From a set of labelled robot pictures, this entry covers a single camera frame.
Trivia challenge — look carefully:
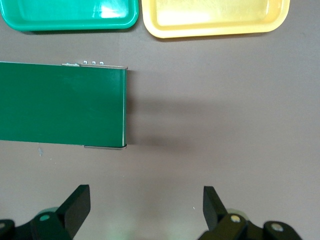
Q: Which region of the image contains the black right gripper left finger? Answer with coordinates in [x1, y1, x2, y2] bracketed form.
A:
[30, 184, 91, 240]

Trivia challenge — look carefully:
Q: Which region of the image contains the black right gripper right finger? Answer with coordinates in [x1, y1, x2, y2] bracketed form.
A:
[198, 185, 250, 240]

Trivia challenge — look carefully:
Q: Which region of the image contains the green conveyor belt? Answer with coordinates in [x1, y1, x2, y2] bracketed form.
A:
[0, 59, 129, 151]

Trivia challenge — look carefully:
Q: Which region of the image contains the yellow plastic tray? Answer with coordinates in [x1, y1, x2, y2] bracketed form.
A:
[141, 0, 291, 39]

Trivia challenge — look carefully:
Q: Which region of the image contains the green plastic tray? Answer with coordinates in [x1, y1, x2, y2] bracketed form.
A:
[0, 0, 140, 32]

